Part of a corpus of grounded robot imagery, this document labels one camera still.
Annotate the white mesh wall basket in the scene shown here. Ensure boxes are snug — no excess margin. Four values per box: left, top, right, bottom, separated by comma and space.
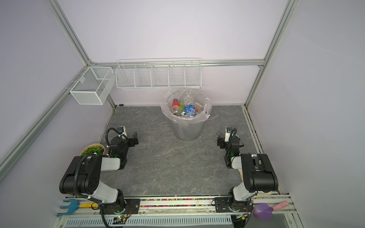
70, 66, 116, 105

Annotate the white wire wall shelf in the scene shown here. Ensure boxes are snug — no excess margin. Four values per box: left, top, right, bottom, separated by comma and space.
115, 58, 202, 89

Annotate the grey mesh waste bin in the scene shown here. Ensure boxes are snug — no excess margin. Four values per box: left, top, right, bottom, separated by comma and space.
163, 90, 209, 142

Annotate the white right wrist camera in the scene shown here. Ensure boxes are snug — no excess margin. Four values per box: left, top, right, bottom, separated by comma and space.
224, 127, 233, 142

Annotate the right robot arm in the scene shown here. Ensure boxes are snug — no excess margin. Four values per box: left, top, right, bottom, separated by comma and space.
214, 127, 279, 213

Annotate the blue garden fork yellow handle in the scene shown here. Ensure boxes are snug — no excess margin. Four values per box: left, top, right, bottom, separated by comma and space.
57, 198, 99, 217

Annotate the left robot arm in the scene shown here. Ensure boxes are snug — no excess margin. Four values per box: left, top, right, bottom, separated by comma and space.
59, 127, 140, 216

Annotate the small red label purple cap bottle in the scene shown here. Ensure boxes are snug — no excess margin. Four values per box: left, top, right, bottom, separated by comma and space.
172, 99, 184, 116

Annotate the purple scoop pink handle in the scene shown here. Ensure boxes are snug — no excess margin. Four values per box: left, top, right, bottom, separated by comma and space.
252, 201, 290, 220

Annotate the beige work glove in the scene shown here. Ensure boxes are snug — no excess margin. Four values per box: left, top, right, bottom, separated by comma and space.
238, 169, 244, 182

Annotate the blue label bottle white cap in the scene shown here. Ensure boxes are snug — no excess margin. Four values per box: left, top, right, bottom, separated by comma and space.
183, 95, 196, 117

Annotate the potted green plant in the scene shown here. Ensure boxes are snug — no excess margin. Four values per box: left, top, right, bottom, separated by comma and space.
81, 143, 105, 156

